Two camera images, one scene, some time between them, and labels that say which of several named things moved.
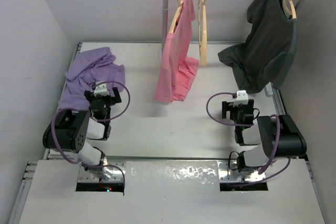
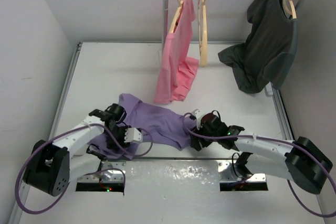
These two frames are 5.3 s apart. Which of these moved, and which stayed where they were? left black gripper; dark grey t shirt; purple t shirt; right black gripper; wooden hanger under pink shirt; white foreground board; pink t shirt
Moved: right black gripper; purple t shirt; left black gripper
Stayed: wooden hanger under pink shirt; dark grey t shirt; white foreground board; pink t shirt
